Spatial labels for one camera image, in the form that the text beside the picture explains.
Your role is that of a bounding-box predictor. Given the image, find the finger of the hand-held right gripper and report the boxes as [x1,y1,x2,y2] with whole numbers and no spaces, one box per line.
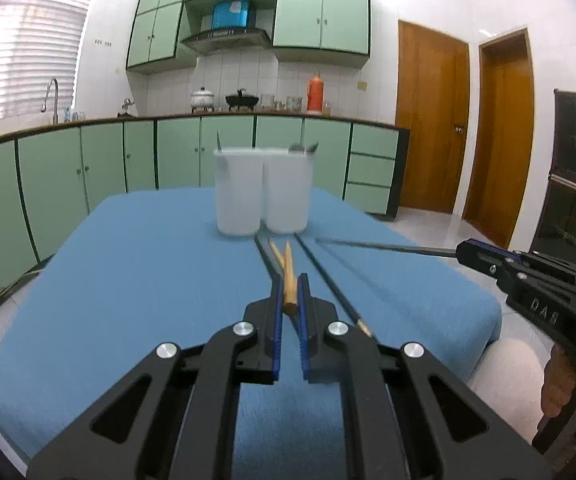
[456,242,529,291]
[466,237,576,278]

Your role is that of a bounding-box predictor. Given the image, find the person's right hand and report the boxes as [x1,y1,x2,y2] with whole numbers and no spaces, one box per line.
[541,347,576,418]

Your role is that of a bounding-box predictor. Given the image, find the wooden chopstick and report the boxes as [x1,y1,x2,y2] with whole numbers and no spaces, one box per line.
[283,241,299,318]
[268,239,285,281]

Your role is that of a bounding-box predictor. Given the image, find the black wok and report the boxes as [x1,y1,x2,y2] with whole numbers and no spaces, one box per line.
[225,88,259,112]

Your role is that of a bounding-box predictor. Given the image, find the steel kitchen faucet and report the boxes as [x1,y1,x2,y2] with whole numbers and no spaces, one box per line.
[41,78,60,125]

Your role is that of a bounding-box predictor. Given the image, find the plain wooden door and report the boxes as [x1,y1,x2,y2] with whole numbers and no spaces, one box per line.
[462,29,536,251]

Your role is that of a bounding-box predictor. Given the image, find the green base cabinets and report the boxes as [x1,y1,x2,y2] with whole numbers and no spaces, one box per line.
[0,115,411,331]

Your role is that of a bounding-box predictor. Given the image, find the black range hood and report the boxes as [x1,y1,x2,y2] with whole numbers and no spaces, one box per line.
[180,27,272,56]

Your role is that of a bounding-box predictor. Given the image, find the white two-compartment utensil holder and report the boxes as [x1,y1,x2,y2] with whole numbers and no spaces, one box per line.
[213,147,315,237]

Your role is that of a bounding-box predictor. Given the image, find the white window blind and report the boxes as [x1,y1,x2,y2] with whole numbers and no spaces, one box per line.
[0,0,104,126]

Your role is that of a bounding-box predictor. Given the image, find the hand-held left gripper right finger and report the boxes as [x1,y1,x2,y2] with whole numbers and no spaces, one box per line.
[298,273,551,480]

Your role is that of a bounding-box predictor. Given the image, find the blue box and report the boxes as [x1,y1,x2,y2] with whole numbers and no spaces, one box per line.
[212,0,253,30]

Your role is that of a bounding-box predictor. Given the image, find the dark blue chopstick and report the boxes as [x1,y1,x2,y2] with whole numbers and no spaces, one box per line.
[294,233,373,338]
[254,234,275,283]

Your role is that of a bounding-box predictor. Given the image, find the orange thermos flask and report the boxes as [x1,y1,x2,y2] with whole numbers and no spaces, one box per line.
[307,73,325,112]

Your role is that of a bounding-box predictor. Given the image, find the wooden door with handle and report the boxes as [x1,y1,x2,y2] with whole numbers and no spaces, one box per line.
[397,20,471,216]

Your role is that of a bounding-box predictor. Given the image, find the white cooking pot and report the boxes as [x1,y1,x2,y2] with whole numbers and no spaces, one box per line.
[190,87,215,112]

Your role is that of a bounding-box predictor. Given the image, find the green wall cabinets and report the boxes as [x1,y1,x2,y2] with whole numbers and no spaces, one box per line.
[126,0,371,75]

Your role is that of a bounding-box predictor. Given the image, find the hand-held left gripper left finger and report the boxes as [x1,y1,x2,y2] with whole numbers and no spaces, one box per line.
[27,274,285,480]

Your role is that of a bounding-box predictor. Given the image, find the blue tablecloth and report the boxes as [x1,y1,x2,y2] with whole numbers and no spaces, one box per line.
[0,187,502,480]

